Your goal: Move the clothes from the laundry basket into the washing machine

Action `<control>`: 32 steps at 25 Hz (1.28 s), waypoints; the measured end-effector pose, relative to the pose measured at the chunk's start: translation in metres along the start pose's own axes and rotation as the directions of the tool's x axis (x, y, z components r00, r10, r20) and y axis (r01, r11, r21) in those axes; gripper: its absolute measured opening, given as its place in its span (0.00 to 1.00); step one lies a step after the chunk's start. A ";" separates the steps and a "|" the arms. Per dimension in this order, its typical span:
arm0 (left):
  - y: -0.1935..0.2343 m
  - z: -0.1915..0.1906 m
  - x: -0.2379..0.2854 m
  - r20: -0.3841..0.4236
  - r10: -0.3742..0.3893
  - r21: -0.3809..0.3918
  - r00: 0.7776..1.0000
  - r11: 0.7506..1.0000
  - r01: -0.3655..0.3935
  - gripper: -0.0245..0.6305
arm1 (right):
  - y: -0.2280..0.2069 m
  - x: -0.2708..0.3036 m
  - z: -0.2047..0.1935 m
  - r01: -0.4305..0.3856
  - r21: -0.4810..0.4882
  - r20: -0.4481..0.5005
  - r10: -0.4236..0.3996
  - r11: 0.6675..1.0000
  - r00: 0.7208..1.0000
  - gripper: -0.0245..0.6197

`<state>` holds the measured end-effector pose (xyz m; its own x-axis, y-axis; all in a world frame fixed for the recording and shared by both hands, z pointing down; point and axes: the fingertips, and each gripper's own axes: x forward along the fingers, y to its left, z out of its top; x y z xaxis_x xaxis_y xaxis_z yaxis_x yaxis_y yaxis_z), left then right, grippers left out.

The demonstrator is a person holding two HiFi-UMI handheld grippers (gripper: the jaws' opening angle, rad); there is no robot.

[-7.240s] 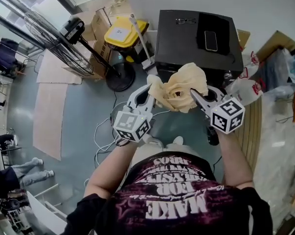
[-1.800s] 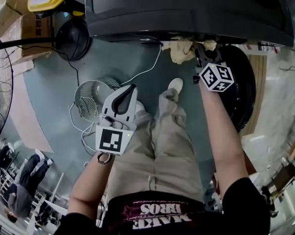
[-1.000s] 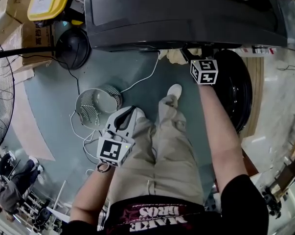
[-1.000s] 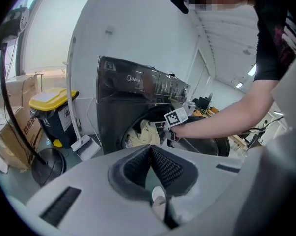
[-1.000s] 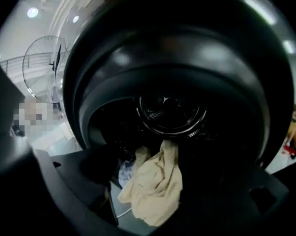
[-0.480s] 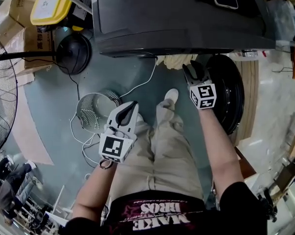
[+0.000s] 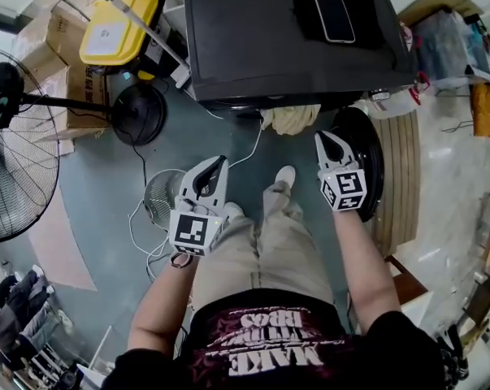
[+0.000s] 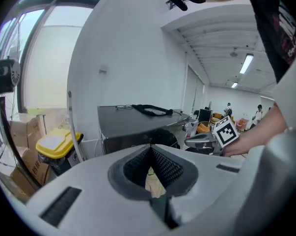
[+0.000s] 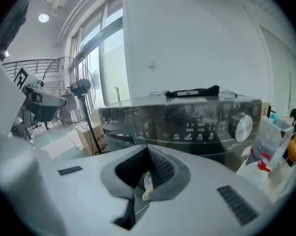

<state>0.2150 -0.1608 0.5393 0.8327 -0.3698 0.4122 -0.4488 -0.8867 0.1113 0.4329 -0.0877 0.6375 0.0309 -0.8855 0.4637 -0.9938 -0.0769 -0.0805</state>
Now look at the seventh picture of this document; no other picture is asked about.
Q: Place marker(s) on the person's right forearm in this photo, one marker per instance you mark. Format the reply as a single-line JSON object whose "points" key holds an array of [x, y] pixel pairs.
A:
{"points": [[366, 274]]}

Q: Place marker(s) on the large cardboard panel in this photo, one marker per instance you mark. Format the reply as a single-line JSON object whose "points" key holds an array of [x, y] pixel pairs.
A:
{"points": [[431, 2]]}

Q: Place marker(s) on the person's left forearm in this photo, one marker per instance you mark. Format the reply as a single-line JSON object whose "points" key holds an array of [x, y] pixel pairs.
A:
{"points": [[159, 311]]}

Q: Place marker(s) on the brown cardboard box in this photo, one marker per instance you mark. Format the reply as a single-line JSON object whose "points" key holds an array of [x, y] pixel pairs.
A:
{"points": [[62, 47]]}

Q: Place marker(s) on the person's black printed t-shirt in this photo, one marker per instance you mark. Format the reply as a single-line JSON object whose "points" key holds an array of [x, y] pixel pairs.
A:
{"points": [[277, 347]]}

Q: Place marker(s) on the white mop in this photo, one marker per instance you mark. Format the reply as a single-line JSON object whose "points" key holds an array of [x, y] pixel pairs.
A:
{"points": [[181, 75]]}

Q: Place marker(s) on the yellow lid trash bin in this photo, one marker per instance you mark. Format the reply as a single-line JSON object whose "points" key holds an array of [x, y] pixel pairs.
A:
{"points": [[110, 31]]}

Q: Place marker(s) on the black washing machine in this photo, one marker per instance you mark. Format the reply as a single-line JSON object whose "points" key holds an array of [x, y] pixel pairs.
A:
{"points": [[244, 35]]}

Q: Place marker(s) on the person's right white shoe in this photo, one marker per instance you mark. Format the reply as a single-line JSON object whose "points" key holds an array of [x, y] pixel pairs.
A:
{"points": [[286, 175]]}

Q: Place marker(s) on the beige clothes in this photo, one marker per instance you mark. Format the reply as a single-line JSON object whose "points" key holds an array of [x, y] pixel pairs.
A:
{"points": [[289, 118]]}

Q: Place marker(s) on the dark wristband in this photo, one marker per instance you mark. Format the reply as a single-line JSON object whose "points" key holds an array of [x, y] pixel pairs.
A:
{"points": [[179, 260]]}

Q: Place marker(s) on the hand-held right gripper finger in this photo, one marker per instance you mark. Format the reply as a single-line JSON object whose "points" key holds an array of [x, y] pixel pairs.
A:
{"points": [[348, 157], [322, 157]]}

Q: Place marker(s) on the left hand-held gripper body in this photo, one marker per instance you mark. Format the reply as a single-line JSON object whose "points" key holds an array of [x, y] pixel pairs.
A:
{"points": [[192, 230]]}

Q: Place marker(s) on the smartphone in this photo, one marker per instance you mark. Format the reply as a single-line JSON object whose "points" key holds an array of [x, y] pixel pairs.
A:
{"points": [[334, 16]]}

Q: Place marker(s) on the black pad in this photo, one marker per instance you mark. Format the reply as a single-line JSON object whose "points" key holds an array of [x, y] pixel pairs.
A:
{"points": [[370, 14]]}

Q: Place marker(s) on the person's left white shoe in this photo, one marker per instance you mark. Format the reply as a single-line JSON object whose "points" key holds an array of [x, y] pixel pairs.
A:
{"points": [[233, 209]]}

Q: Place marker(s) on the person's beige trousers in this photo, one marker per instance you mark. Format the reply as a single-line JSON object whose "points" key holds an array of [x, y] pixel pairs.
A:
{"points": [[269, 254]]}

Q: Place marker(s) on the black pedestal fan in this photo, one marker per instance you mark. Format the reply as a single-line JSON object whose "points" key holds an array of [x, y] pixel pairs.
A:
{"points": [[139, 114]]}

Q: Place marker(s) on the pile of clear plastic bags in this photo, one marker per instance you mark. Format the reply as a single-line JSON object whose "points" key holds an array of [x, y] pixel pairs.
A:
{"points": [[443, 47]]}

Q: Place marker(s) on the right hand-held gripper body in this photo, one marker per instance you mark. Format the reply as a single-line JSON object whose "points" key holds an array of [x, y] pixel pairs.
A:
{"points": [[346, 189]]}

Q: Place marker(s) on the brown cardboard floor sheet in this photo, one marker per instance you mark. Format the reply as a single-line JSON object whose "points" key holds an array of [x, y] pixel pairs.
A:
{"points": [[62, 250]]}

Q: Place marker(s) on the person's white shoe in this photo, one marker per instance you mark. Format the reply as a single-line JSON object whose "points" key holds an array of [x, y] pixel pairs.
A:
{"points": [[286, 175], [233, 209]]}

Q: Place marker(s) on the orange bag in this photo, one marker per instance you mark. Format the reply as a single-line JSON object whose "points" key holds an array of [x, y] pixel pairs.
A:
{"points": [[484, 110]]}

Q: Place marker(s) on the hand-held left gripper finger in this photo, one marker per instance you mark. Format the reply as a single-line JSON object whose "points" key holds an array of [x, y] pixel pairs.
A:
{"points": [[192, 179], [223, 185]]}

